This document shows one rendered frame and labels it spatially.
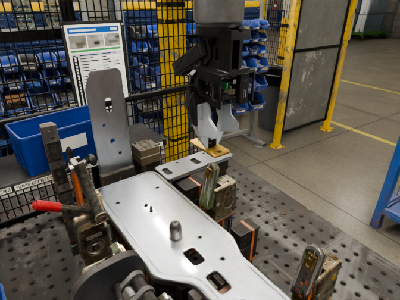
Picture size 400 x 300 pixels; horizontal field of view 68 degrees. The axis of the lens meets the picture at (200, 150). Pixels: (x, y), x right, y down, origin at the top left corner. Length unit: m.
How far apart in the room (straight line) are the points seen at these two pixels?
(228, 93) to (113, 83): 0.55
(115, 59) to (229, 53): 0.85
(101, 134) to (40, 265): 0.52
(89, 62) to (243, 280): 0.92
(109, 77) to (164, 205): 0.41
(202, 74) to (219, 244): 0.43
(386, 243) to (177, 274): 2.01
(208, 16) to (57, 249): 1.03
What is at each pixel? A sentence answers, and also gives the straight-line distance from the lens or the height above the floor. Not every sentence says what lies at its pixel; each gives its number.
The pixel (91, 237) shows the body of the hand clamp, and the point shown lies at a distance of 0.78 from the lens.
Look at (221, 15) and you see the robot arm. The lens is 0.45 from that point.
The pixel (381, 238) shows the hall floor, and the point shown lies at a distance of 2.55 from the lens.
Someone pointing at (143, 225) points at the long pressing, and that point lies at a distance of 0.81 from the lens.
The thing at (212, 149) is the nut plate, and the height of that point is 1.28.
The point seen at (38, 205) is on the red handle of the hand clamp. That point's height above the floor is 1.14.
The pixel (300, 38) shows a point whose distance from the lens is 3.30.
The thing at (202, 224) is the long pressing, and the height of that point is 1.00.
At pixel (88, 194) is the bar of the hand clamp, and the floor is 1.13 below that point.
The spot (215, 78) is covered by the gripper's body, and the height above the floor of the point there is 1.42.
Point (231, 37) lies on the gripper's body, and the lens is 0.44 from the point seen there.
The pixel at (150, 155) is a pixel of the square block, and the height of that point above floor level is 1.03.
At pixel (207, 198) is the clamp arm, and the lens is 0.86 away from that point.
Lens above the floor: 1.53
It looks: 27 degrees down
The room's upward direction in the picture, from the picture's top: straight up
